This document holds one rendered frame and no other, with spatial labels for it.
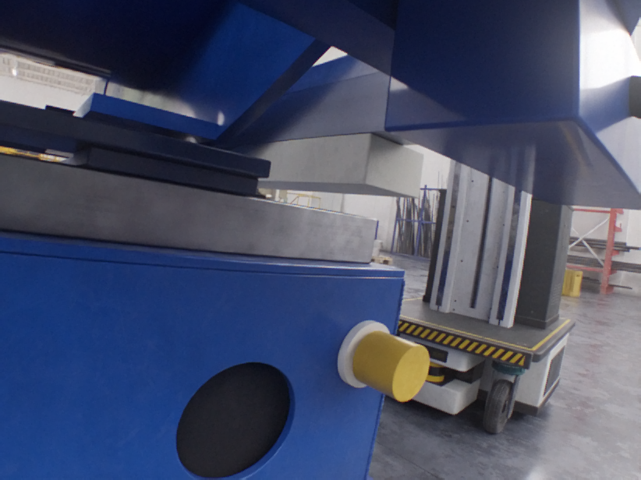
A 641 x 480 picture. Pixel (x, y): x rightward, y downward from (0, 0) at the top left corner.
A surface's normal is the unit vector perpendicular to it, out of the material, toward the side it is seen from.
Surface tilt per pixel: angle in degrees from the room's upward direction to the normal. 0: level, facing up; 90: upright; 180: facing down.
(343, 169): 90
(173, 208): 90
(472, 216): 90
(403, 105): 90
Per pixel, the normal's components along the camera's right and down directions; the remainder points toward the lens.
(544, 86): -0.77, -0.13
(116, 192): 0.62, 0.07
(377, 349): -0.48, -0.75
